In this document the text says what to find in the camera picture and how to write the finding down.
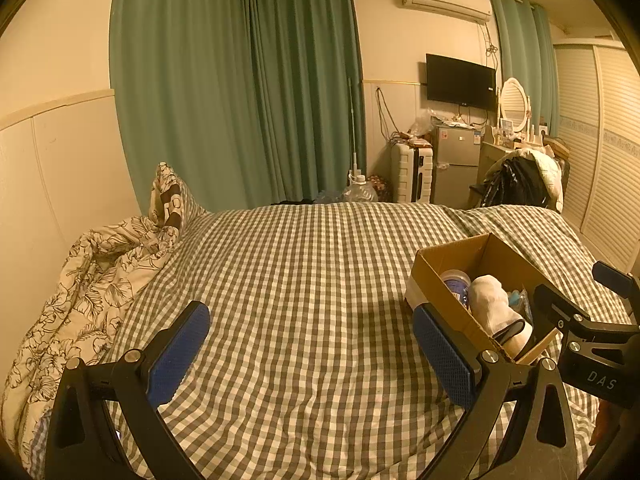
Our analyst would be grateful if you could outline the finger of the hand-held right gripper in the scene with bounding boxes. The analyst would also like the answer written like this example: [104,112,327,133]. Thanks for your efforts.
[532,284,593,332]
[592,261,640,312]

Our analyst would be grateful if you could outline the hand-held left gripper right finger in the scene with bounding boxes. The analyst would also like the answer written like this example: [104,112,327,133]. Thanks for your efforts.
[412,303,580,480]

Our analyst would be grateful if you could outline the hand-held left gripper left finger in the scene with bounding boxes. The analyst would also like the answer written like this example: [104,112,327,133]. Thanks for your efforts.
[45,301,211,480]

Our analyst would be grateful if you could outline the white sock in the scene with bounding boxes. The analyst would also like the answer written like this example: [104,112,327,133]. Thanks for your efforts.
[470,274,535,358]

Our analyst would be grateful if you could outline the cardboard box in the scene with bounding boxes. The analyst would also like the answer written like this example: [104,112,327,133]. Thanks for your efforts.
[406,232,562,366]

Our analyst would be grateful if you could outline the floral quilt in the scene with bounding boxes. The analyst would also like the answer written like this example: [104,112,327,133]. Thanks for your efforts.
[0,215,186,461]

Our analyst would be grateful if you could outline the white jacket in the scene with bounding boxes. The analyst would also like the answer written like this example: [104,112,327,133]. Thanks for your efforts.
[520,150,564,212]

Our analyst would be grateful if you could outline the white louvred wardrobe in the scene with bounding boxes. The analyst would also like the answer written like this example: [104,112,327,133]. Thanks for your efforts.
[552,42,640,271]

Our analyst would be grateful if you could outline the black clothes pile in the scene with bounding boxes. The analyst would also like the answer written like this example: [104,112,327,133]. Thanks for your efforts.
[482,157,548,209]

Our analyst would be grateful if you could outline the checked bed sheet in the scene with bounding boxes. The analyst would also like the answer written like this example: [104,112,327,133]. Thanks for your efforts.
[30,202,631,480]

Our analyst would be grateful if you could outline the patterned pillow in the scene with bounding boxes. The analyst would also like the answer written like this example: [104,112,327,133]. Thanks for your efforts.
[150,161,211,231]

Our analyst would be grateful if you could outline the wooden dressing table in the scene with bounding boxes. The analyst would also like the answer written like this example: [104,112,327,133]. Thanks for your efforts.
[477,141,516,196]

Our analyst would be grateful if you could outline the silver small fridge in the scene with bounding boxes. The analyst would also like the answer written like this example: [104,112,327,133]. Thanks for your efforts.
[430,124,483,206]

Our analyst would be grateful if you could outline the floral patterned bag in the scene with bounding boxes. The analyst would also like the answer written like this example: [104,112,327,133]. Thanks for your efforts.
[370,175,393,203]

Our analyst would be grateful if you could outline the large clear water jug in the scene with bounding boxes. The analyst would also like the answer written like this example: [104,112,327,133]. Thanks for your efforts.
[341,172,379,204]

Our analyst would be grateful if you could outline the white suitcase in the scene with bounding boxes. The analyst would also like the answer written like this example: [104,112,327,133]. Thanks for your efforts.
[391,142,435,204]

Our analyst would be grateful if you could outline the white oval mirror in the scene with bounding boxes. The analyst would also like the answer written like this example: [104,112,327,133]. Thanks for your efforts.
[497,77,531,136]

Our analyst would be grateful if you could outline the clear plastic bag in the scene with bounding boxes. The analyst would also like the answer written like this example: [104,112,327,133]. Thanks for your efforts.
[410,112,436,136]

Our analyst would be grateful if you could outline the narrow green curtain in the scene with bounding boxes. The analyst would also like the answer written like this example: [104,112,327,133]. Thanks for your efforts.
[489,0,560,138]

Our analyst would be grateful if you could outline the white mop pole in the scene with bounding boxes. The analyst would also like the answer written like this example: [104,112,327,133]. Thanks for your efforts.
[346,77,358,173]

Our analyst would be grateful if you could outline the wide green curtain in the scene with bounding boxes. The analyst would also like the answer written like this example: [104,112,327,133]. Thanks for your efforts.
[109,0,368,206]

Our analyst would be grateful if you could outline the white air conditioner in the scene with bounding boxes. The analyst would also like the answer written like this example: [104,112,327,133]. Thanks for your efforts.
[398,0,493,24]

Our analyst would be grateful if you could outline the black wall television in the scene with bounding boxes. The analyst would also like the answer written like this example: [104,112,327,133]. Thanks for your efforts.
[425,53,497,110]

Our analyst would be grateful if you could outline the wall cables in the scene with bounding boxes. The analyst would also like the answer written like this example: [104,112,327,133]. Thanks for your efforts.
[375,86,401,141]

